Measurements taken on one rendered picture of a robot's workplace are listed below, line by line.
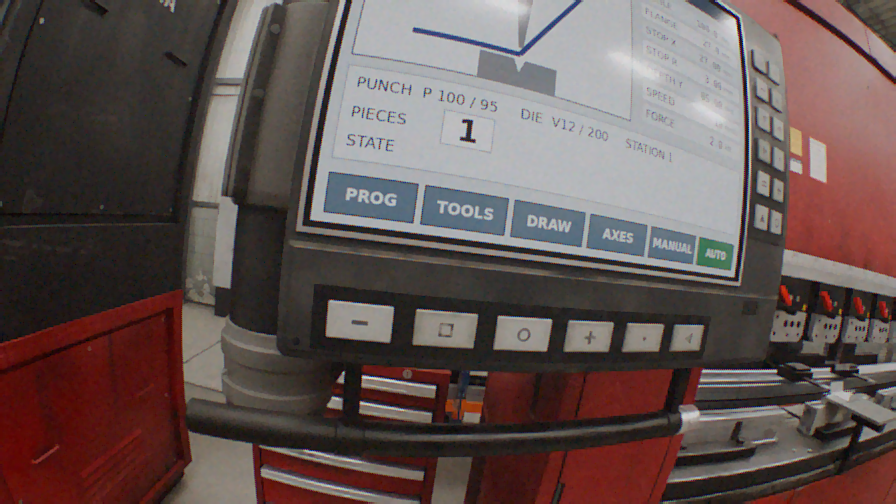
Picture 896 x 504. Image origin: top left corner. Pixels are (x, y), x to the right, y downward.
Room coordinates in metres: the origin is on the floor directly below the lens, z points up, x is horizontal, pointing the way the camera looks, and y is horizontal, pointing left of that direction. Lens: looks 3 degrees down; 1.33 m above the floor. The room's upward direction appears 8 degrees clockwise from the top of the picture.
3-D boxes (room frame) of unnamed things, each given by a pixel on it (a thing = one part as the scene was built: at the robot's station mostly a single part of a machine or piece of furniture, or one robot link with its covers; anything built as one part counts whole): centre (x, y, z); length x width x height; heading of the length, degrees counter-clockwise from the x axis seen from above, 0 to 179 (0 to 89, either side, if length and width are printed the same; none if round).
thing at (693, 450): (0.78, -0.70, 0.89); 0.30 x 0.05 x 0.03; 90
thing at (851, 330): (0.83, -1.27, 1.26); 0.15 x 0.09 x 0.17; 90
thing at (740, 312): (0.33, -0.11, 1.42); 0.45 x 0.12 x 0.36; 104
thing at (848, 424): (0.78, -1.34, 0.89); 0.30 x 0.05 x 0.03; 90
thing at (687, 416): (0.29, -0.05, 1.20); 0.45 x 0.03 x 0.08; 104
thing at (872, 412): (0.69, -1.30, 1.00); 0.26 x 0.18 x 0.01; 0
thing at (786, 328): (0.83, -0.87, 1.26); 0.15 x 0.09 x 0.17; 90
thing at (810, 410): (0.84, -1.35, 0.92); 0.39 x 0.06 x 0.10; 90
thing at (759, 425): (0.83, -0.75, 0.92); 0.50 x 0.06 x 0.10; 90
